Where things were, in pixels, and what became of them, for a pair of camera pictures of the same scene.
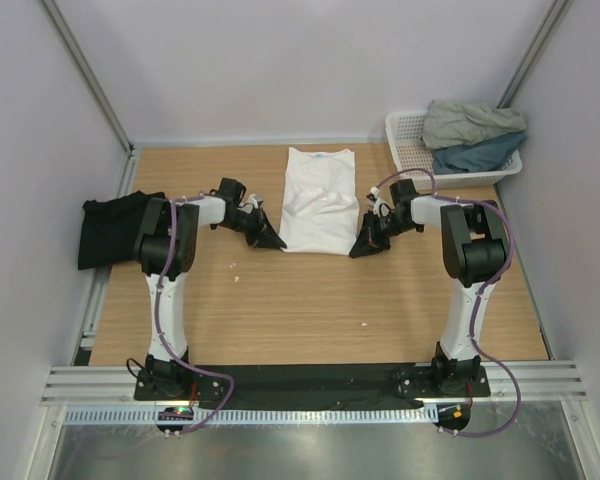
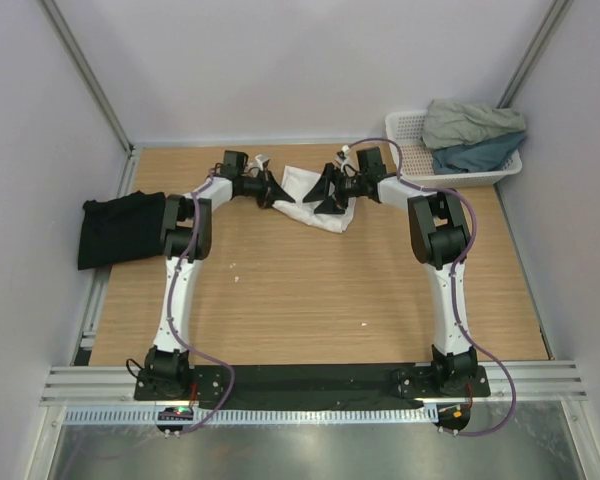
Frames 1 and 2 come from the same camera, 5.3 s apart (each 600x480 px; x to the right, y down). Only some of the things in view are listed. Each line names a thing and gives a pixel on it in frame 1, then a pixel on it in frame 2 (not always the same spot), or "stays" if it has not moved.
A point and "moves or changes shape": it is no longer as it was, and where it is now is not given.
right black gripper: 369,238 → 322,190
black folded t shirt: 110,228 stays
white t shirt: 321,207 moves or changes shape
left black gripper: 264,235 → 271,191
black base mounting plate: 311,386 stays
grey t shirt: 452,122 stays
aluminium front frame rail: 105,385 stays
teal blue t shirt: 483,156 stays
